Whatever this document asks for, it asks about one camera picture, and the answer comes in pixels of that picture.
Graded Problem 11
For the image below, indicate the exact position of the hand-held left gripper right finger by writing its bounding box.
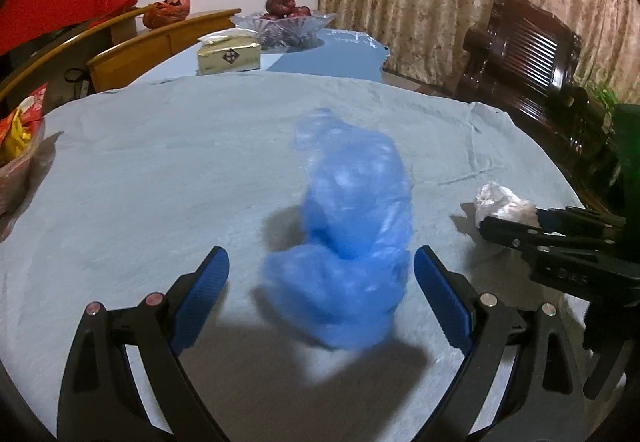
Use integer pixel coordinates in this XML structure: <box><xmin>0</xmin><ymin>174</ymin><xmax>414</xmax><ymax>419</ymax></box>
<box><xmin>413</xmin><ymin>245</ymin><xmax>588</xmax><ymax>442</ymax></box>

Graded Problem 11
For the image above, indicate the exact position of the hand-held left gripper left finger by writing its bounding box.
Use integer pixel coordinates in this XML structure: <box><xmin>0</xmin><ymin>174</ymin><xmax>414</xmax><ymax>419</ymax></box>
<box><xmin>56</xmin><ymin>245</ymin><xmax>232</xmax><ymax>442</ymax></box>

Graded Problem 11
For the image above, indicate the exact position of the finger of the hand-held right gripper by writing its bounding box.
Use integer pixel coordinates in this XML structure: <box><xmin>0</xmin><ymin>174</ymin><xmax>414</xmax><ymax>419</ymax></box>
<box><xmin>536</xmin><ymin>206</ymin><xmax>627</xmax><ymax>239</ymax></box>
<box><xmin>479</xmin><ymin>215</ymin><xmax>617</xmax><ymax>256</ymax></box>

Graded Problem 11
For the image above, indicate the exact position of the white tissue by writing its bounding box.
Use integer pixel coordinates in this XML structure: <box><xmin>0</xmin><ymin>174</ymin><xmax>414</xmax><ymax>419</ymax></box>
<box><xmin>474</xmin><ymin>182</ymin><xmax>541</xmax><ymax>229</ymax></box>

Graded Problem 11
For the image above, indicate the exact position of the blue plastic bag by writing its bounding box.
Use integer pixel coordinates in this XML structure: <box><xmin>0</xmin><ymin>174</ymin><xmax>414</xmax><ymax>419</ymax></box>
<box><xmin>252</xmin><ymin>108</ymin><xmax>415</xmax><ymax>352</ymax></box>

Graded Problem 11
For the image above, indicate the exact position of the potted green plant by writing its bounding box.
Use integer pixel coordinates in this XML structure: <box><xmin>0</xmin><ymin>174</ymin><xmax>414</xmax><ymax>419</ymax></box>
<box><xmin>584</xmin><ymin>82</ymin><xmax>619</xmax><ymax>133</ymax></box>

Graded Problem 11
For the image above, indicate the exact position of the dark wooden armchair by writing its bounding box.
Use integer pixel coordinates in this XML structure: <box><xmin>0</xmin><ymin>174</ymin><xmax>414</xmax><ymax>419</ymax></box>
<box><xmin>452</xmin><ymin>0</ymin><xmax>621</xmax><ymax>203</ymax></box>

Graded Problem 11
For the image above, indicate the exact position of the tissue box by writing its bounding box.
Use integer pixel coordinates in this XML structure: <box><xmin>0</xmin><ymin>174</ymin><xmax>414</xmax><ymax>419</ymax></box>
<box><xmin>196</xmin><ymin>29</ymin><xmax>263</xmax><ymax>76</ymax></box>

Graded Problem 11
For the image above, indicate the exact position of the wooden chair back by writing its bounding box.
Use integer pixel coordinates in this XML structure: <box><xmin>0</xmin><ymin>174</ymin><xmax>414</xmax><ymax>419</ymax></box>
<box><xmin>86</xmin><ymin>9</ymin><xmax>243</xmax><ymax>94</ymax></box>

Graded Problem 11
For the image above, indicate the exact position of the glass fruit bowl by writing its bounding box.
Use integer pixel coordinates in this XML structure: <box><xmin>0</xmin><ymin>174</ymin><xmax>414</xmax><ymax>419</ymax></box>
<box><xmin>230</xmin><ymin>9</ymin><xmax>339</xmax><ymax>54</ymax></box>

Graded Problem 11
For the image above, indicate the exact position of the light wooden chair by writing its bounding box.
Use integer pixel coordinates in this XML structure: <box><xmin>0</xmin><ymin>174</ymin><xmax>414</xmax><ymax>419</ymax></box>
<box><xmin>0</xmin><ymin>8</ymin><xmax>152</xmax><ymax>117</ymax></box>

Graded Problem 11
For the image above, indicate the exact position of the small red plastic bag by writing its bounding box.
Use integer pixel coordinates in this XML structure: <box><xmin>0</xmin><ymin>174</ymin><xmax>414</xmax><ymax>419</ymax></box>
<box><xmin>142</xmin><ymin>0</ymin><xmax>192</xmax><ymax>30</ymax></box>

